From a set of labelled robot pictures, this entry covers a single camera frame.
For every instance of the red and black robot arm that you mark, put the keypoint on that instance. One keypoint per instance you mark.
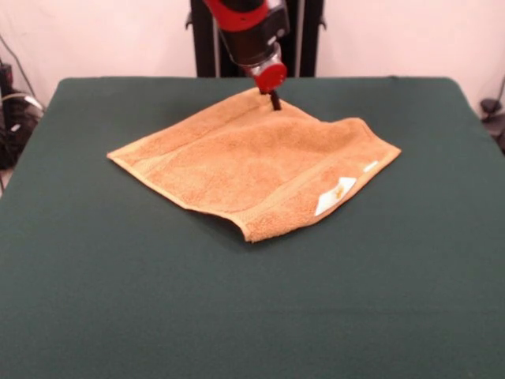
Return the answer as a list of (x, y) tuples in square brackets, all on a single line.
[(252, 31)]

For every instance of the tan terry towel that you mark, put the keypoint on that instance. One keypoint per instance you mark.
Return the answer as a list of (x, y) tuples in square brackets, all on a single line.
[(244, 166)]

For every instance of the black wall power strip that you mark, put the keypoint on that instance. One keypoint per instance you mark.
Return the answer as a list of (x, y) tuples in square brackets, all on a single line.
[(6, 77)]

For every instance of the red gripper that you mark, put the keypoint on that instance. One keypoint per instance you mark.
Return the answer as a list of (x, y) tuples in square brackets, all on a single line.
[(270, 77)]

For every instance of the black upright column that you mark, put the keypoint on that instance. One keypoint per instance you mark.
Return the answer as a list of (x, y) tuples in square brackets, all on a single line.
[(307, 39)]

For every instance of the dark green tablecloth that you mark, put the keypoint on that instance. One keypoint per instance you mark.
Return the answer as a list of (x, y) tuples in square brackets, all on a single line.
[(118, 276)]

